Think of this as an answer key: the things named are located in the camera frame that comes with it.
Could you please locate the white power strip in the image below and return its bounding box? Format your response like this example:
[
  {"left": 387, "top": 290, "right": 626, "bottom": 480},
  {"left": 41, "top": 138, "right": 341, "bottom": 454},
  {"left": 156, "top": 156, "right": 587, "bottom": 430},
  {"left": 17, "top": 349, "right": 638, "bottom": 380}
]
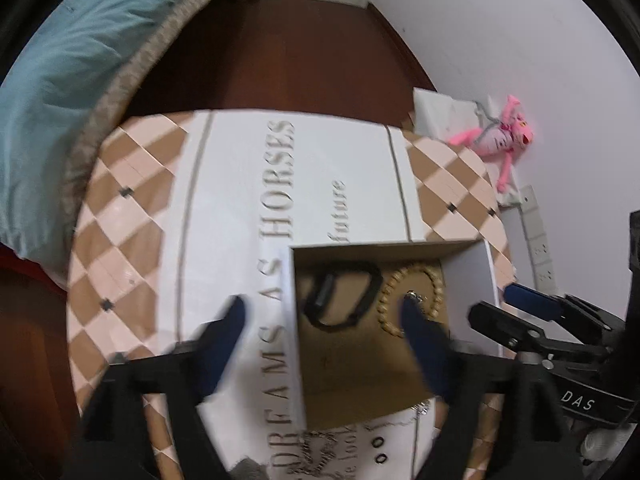
[{"left": 519, "top": 185, "right": 557, "bottom": 292}]

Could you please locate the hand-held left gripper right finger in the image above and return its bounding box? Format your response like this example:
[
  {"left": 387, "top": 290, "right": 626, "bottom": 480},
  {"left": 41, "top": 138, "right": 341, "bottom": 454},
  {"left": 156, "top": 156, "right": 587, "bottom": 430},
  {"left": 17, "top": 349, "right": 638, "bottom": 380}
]
[{"left": 400, "top": 301, "right": 586, "bottom": 480}]

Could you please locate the woven bed frame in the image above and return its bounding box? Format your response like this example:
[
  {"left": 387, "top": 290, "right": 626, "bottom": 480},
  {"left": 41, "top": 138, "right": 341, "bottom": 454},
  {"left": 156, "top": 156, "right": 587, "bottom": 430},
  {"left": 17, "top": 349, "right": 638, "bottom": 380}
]
[{"left": 60, "top": 0, "right": 253, "bottom": 211}]

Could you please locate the wooden bead bracelet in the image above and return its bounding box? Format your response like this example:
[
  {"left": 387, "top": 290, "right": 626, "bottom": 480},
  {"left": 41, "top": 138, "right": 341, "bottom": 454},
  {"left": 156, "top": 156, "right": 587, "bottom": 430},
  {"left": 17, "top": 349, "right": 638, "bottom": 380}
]
[{"left": 376, "top": 263, "right": 446, "bottom": 337}]

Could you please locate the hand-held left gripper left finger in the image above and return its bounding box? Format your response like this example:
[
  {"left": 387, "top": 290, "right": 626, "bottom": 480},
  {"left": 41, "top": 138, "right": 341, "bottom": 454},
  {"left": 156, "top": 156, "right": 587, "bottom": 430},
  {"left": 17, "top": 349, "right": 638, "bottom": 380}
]
[{"left": 75, "top": 295, "right": 248, "bottom": 480}]

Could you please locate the dark grey object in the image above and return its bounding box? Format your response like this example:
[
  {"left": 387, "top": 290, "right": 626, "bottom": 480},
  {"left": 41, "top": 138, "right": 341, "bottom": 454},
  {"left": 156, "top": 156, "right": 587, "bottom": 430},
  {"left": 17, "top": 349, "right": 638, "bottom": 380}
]
[{"left": 229, "top": 457, "right": 268, "bottom": 480}]

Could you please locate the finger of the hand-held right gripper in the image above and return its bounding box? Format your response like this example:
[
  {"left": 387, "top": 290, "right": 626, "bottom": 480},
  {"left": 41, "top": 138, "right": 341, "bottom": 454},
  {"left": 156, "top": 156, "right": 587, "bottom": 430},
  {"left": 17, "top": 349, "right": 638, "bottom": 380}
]
[
  {"left": 504, "top": 283, "right": 618, "bottom": 347},
  {"left": 467, "top": 301, "right": 552, "bottom": 357}
]

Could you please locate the white cardboard box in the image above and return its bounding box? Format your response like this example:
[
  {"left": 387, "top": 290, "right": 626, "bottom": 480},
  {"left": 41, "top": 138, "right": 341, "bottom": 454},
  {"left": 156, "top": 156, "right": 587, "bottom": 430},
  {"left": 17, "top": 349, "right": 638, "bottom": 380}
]
[{"left": 279, "top": 239, "right": 503, "bottom": 432}]

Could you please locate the white paper bag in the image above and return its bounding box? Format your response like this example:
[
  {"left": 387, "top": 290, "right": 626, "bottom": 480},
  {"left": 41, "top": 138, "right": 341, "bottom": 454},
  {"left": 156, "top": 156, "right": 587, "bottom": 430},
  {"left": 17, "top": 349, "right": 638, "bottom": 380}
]
[{"left": 411, "top": 87, "right": 497, "bottom": 147}]

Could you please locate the thin silver necklace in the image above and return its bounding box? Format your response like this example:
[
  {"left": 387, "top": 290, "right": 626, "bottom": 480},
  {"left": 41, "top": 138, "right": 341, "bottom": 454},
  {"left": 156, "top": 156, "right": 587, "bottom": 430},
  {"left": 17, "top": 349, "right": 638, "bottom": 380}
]
[{"left": 406, "top": 290, "right": 432, "bottom": 317}]

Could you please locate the pink plush toy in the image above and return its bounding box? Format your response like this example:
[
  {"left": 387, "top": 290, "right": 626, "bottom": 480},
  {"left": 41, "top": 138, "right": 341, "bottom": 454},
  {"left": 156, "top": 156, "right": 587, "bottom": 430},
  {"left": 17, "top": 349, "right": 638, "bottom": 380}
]
[{"left": 447, "top": 94, "right": 536, "bottom": 192}]

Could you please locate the chunky silver chain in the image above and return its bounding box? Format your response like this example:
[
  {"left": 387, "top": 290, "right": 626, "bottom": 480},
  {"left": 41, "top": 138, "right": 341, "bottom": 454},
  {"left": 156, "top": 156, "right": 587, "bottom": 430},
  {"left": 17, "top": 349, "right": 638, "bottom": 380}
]
[{"left": 285, "top": 432, "right": 346, "bottom": 478}]

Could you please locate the black watch band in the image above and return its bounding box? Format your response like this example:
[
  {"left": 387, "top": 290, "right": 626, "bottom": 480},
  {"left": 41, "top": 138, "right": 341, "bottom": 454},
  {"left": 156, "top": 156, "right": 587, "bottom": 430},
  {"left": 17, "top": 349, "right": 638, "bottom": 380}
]
[{"left": 299, "top": 261, "right": 383, "bottom": 332}]

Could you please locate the teal cushioned wicker chair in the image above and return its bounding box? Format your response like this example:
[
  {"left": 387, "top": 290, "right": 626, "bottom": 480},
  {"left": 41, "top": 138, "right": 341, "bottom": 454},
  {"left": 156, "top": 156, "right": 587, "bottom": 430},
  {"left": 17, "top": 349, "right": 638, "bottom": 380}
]
[{"left": 0, "top": 0, "right": 226, "bottom": 263}]

